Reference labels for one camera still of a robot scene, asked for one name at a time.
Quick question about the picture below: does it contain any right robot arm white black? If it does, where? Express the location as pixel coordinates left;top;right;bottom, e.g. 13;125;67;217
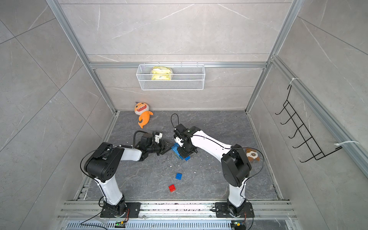
174;124;252;217

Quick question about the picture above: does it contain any white wire mesh basket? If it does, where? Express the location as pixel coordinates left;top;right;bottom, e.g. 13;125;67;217
136;64;206;91

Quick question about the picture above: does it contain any dark blue 2x4 lego brick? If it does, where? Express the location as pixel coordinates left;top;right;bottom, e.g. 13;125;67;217
171;143;184;160

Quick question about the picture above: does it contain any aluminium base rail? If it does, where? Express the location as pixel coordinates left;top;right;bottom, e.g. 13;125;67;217
57;200;297;221

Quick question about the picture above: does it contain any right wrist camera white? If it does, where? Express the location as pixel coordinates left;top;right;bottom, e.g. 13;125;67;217
174;134;184;147

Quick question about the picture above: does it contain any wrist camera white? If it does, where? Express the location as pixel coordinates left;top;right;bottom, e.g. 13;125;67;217
174;134;184;147
154;132;163;144

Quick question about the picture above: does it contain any orange shark plush toy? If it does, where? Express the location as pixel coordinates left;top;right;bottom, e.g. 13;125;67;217
134;102;153;129

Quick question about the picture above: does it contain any black wire hook rack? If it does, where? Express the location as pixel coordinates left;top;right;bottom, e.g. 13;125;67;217
275;85;343;163

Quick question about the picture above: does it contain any red 2x2 lego brick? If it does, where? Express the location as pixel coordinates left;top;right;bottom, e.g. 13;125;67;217
169;184;176;193

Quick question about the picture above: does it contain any brown white plush toy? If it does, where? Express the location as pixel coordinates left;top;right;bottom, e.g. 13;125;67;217
246;149;260;162

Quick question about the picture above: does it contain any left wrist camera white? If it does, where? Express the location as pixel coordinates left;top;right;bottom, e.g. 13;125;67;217
154;132;163;144

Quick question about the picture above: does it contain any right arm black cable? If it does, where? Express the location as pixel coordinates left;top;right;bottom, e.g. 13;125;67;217
171;113;265;230

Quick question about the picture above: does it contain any blue 2x2 lego brick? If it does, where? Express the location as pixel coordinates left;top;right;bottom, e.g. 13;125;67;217
175;173;182;180

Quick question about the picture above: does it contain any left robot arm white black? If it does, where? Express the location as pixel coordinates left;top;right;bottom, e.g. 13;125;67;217
80;131;173;219

